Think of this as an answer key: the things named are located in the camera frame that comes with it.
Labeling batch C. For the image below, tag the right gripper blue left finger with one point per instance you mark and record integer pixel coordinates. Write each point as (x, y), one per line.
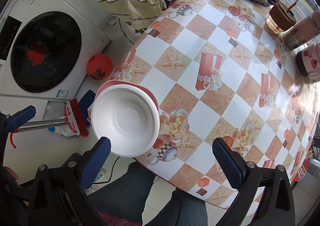
(92, 161)

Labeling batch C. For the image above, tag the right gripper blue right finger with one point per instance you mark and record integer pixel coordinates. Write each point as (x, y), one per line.
(231, 163)

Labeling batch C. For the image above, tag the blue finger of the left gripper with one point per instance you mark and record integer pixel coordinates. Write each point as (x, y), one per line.
(20, 118)

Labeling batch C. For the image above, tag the large white foam bowl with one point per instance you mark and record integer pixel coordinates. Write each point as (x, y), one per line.
(128, 117)

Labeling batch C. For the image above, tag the pink plastic plate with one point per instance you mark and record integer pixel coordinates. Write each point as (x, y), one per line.
(116, 82)

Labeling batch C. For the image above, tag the person's left hand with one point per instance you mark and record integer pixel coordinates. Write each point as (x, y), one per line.
(12, 176)

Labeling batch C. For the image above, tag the red brush broom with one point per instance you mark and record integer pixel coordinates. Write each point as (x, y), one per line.
(72, 123)

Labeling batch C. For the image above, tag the person's jeans legs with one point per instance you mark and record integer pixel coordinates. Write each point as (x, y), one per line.
(131, 200)

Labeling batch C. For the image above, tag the white washing machine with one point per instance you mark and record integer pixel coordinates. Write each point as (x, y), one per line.
(45, 47)

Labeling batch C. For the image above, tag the red paper lantern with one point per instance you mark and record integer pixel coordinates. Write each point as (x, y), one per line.
(99, 66)

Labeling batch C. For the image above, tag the patterned vinyl tablecloth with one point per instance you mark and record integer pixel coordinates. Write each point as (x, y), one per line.
(218, 72)

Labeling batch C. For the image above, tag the strawberry pattern mug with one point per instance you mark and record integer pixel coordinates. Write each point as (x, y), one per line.
(307, 62)

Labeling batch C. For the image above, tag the pink patterned tumbler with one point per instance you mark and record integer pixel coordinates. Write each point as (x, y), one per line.
(302, 32)

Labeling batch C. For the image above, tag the cream striped towel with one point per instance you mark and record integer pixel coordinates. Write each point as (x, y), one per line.
(139, 13)

